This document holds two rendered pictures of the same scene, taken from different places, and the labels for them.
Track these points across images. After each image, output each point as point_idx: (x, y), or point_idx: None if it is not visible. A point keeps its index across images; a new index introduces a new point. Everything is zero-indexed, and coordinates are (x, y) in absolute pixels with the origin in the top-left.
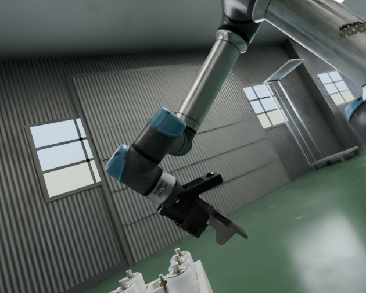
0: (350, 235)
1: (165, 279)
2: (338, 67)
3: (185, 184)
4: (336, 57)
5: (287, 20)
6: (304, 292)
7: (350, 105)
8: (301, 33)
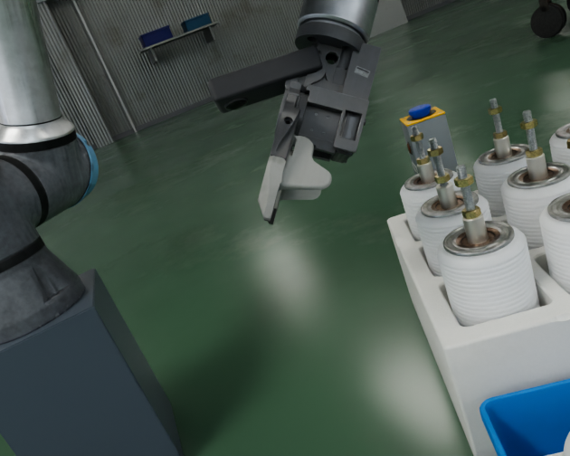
0: None
1: (455, 178)
2: (44, 81)
3: (289, 53)
4: (48, 69)
5: None
6: None
7: None
8: (35, 9)
